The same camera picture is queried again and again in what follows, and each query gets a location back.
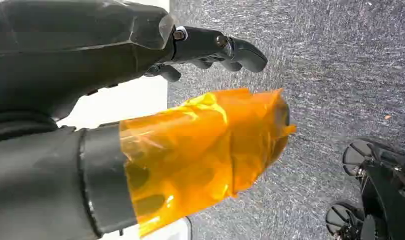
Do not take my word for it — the black robot foot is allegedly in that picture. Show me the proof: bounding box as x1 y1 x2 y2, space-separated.
325 136 405 240

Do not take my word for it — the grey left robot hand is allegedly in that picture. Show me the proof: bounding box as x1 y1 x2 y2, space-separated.
0 0 297 240

